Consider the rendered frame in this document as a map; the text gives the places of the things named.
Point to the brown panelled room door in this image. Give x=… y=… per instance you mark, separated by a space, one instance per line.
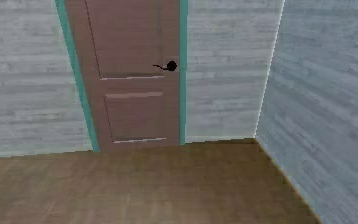
x=130 y=43

